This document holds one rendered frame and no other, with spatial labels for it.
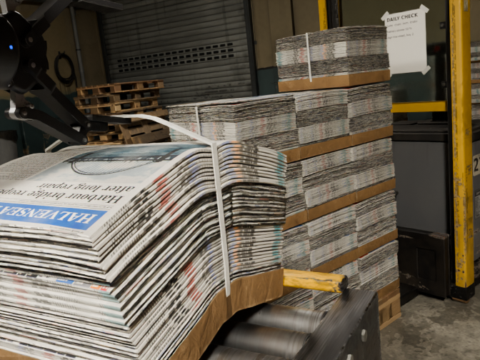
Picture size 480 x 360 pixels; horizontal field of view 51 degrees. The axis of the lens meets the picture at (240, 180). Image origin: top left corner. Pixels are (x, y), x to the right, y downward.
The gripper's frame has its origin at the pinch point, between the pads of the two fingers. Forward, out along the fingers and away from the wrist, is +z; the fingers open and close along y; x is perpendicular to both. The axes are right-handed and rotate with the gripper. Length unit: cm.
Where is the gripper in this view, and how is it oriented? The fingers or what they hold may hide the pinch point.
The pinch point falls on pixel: (112, 62)
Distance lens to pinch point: 68.6
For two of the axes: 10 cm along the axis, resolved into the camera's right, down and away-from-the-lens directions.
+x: 8.7, 0.3, -4.9
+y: 0.4, 9.9, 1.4
